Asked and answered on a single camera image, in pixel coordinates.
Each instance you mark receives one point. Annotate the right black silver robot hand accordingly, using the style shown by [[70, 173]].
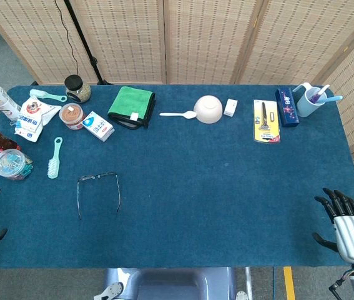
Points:
[[353, 236]]

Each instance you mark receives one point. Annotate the black wire-frame eyeglasses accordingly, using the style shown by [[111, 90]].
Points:
[[98, 176]]

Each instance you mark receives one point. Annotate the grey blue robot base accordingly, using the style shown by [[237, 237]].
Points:
[[170, 284]]

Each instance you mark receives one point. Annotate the clear tub of clips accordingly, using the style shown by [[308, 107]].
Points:
[[9, 164]]

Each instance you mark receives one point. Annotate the brown sauce bottle yellow cap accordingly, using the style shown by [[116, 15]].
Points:
[[0, 142]]

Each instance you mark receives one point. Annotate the mint green scrub brush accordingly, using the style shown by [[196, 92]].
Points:
[[44, 94], [53, 165]]

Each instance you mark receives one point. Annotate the small blue binder clip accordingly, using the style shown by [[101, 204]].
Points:
[[15, 123]]

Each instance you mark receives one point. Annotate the white metal table leg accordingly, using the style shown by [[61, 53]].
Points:
[[249, 282]]

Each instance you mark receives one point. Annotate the white flour bag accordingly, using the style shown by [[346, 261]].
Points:
[[31, 120]]

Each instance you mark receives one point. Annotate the blue toothbrush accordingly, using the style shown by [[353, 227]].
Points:
[[332, 99]]

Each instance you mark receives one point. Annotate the yellow razor blister pack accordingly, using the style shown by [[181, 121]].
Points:
[[267, 122]]

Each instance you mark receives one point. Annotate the purple tube in cup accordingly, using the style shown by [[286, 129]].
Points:
[[314, 97]]

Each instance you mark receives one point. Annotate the dark blue toothpaste box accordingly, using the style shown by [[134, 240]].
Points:
[[287, 107]]

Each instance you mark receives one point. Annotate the white pink toothbrush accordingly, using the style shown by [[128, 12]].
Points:
[[324, 90]]

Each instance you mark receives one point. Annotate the white blue carton box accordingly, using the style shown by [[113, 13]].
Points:
[[98, 126]]

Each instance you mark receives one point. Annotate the blue carpet table mat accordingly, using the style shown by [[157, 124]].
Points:
[[195, 187]]

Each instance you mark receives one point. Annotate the glass jar black lid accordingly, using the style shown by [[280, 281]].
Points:
[[77, 90]]

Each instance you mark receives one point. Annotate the small white box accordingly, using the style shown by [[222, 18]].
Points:
[[230, 107]]

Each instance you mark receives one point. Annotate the cream upturned bowl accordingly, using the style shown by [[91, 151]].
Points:
[[208, 109]]

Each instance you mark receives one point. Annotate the green folded towel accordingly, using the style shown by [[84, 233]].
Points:
[[130, 103]]

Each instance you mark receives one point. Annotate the white plastic spoon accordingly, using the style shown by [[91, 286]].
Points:
[[189, 115]]

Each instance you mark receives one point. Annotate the black tripod stand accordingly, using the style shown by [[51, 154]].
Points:
[[84, 40]]

